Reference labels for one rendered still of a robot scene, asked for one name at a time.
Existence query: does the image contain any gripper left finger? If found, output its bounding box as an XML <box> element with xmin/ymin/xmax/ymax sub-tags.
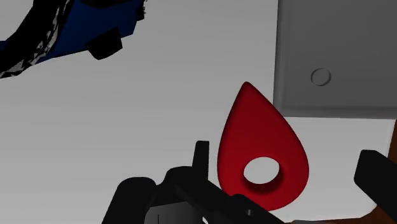
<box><xmin>101</xmin><ymin>140</ymin><xmax>284</xmax><ymax>224</ymax></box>

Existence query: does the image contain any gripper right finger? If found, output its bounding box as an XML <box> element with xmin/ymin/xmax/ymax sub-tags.
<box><xmin>354</xmin><ymin>149</ymin><xmax>397</xmax><ymax>215</ymax></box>

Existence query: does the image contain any red teardrop shape with hole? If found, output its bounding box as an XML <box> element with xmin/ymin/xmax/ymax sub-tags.
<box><xmin>216</xmin><ymin>81</ymin><xmax>310</xmax><ymax>212</ymax></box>

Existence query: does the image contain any grey sink basin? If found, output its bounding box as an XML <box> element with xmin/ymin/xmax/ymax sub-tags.
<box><xmin>272</xmin><ymin>0</ymin><xmax>397</xmax><ymax>120</ymax></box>

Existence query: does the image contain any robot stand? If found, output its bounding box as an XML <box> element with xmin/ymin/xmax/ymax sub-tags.
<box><xmin>0</xmin><ymin>0</ymin><xmax>147</xmax><ymax>79</ymax></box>

